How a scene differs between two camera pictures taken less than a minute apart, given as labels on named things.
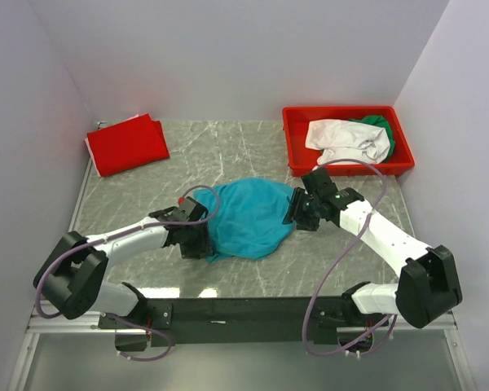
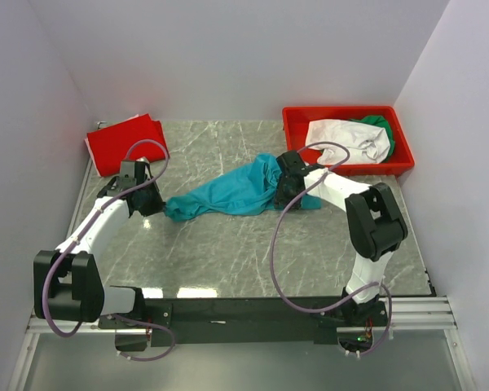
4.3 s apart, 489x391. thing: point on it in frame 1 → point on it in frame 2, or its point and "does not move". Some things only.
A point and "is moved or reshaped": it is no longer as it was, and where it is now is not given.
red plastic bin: x=301 y=158 does not move
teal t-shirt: x=245 y=217 is moved or reshaped
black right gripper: x=293 y=211 → x=280 y=197
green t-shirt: x=378 y=120 does not move
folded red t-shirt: x=128 y=145 does not move
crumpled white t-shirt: x=347 y=138 does not move
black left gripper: x=201 y=246 → x=157 y=205
